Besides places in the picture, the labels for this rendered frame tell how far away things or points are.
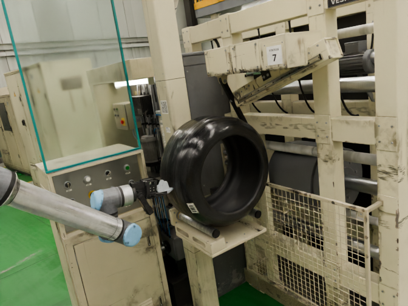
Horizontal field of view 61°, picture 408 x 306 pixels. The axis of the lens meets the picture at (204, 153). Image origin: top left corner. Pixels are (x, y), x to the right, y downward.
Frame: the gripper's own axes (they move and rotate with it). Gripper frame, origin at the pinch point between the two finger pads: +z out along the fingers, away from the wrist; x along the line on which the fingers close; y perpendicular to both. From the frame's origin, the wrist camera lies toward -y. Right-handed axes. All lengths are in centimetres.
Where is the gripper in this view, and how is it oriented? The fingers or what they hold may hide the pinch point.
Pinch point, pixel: (170, 190)
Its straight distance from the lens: 165.8
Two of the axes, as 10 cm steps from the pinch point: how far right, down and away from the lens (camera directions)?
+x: -5.6, -1.2, 8.2
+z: 8.3, -1.3, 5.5
